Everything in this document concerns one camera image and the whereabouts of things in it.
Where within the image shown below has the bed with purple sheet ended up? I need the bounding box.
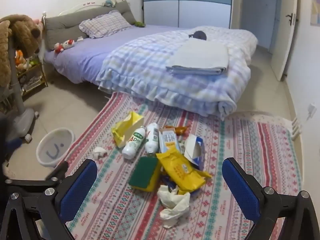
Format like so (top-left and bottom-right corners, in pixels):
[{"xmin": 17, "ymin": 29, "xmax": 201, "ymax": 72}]
[{"xmin": 44, "ymin": 24, "xmax": 258, "ymax": 120}]

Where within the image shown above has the orange fruit peel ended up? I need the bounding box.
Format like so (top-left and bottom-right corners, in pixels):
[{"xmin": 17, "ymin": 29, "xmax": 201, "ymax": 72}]
[{"xmin": 164, "ymin": 125, "xmax": 191, "ymax": 136}]

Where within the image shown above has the orange plush toy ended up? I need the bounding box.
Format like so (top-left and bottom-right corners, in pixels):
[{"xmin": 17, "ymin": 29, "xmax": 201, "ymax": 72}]
[{"xmin": 15, "ymin": 50, "xmax": 26, "ymax": 67}]

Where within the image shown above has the small crumpled white tissue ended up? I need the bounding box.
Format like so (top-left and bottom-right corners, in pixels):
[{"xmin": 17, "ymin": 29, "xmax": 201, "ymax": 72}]
[{"xmin": 93, "ymin": 146, "xmax": 108, "ymax": 159}]

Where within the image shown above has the dark blue round object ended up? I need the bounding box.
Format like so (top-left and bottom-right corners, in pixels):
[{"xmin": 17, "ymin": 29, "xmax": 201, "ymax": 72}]
[{"xmin": 188, "ymin": 30, "xmax": 207, "ymax": 41}]

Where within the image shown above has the white orange paper carton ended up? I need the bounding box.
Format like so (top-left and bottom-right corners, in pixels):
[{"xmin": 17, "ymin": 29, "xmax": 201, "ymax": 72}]
[{"xmin": 159, "ymin": 127, "xmax": 181, "ymax": 154}]

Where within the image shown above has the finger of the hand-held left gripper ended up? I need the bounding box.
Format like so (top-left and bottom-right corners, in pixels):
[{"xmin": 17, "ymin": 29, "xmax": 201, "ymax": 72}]
[{"xmin": 5, "ymin": 160, "xmax": 69, "ymax": 187}]

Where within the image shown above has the red white plush toy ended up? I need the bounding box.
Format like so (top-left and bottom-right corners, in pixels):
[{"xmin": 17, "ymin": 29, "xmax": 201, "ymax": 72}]
[{"xmin": 54, "ymin": 39, "xmax": 75, "ymax": 53}]

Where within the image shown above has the torn yellow paper bag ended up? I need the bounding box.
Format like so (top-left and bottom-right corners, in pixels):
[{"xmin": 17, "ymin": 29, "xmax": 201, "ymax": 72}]
[{"xmin": 111, "ymin": 112, "xmax": 145, "ymax": 149}]

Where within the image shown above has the blue white cardboard box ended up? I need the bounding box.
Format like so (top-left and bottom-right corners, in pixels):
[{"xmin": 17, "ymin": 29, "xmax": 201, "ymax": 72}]
[{"xmin": 184, "ymin": 134, "xmax": 203, "ymax": 170}]

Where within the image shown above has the yellow wet wipes pack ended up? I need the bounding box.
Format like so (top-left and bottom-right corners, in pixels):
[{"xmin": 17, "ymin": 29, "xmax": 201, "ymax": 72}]
[{"xmin": 156, "ymin": 147, "xmax": 212, "ymax": 193}]

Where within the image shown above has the checked frilled quilt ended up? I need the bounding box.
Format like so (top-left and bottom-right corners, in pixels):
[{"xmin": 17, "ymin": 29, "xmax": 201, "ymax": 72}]
[{"xmin": 96, "ymin": 26, "xmax": 258, "ymax": 120}]

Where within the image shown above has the white plastic waste bin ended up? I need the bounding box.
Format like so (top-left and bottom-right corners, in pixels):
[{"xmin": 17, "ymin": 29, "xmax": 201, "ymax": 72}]
[{"xmin": 36, "ymin": 127, "xmax": 76, "ymax": 168}]

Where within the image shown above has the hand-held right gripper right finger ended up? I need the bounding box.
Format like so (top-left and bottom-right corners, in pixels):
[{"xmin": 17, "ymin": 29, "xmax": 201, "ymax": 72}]
[{"xmin": 222, "ymin": 157, "xmax": 320, "ymax": 240}]

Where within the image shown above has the striped patterned rug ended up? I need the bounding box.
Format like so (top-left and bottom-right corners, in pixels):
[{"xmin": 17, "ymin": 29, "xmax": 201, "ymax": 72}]
[{"xmin": 56, "ymin": 91, "xmax": 304, "ymax": 240}]

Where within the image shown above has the small metal shelf rack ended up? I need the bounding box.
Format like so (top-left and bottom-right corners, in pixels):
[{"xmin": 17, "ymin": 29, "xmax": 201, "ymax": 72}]
[{"xmin": 15, "ymin": 55, "xmax": 48, "ymax": 97}]

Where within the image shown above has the blue white wardrobe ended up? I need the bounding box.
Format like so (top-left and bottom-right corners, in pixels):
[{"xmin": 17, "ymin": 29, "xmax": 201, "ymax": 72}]
[{"xmin": 142, "ymin": 0, "xmax": 238, "ymax": 29}]

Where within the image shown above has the white bottle red stripe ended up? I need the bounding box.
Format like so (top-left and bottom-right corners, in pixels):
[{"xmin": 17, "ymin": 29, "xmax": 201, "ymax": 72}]
[{"xmin": 145, "ymin": 123, "xmax": 160, "ymax": 154}]

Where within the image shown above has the white door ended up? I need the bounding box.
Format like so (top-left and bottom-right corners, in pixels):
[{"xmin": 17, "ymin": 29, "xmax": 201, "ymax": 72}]
[{"xmin": 271, "ymin": 0, "xmax": 298, "ymax": 82}]

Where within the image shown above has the brown teddy bear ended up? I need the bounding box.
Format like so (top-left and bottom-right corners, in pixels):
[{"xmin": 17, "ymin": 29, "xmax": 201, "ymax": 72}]
[{"xmin": 0, "ymin": 14, "xmax": 43, "ymax": 87}]

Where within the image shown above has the white ribbed object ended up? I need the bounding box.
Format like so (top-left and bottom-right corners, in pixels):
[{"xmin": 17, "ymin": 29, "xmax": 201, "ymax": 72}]
[{"xmin": 290, "ymin": 117, "xmax": 302, "ymax": 140}]

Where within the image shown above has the checked frilled pillow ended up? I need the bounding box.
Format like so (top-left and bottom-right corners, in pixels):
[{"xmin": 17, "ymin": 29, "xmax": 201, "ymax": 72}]
[{"xmin": 79, "ymin": 10, "xmax": 132, "ymax": 38}]

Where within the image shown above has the green yellow sponge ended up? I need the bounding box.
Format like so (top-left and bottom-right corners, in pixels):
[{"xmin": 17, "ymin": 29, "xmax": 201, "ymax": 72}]
[{"xmin": 129, "ymin": 156, "xmax": 162, "ymax": 192}]

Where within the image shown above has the white bottle green label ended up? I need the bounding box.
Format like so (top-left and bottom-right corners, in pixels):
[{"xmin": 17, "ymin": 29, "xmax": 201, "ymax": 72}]
[{"xmin": 122, "ymin": 126, "xmax": 147, "ymax": 160}]

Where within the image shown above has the folded white blanket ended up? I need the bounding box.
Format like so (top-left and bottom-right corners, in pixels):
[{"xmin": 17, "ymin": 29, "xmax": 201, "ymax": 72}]
[{"xmin": 166, "ymin": 39, "xmax": 230, "ymax": 76}]

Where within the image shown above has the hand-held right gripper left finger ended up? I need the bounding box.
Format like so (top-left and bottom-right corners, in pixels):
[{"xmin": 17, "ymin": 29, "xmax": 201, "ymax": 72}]
[{"xmin": 0, "ymin": 159, "xmax": 98, "ymax": 240}]

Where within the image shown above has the grey floor stand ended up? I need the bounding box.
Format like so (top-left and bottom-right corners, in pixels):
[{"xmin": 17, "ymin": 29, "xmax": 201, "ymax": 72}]
[{"xmin": 0, "ymin": 30, "xmax": 39, "ymax": 142}]

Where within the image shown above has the large crumpled white tissue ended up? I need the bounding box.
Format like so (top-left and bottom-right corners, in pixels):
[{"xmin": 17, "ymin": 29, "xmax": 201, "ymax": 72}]
[{"xmin": 157, "ymin": 184, "xmax": 191, "ymax": 228}]

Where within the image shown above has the grey headboard cushion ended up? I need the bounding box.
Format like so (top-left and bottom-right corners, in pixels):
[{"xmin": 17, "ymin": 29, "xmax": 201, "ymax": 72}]
[{"xmin": 44, "ymin": 0, "xmax": 137, "ymax": 46}]

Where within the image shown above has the wall poster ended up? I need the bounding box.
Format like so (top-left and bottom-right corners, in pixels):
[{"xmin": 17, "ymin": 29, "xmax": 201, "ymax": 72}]
[{"xmin": 310, "ymin": 0, "xmax": 320, "ymax": 27}]

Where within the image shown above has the black door handle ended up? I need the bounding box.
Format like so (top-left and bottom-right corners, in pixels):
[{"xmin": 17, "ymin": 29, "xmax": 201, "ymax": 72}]
[{"xmin": 287, "ymin": 12, "xmax": 299, "ymax": 26}]

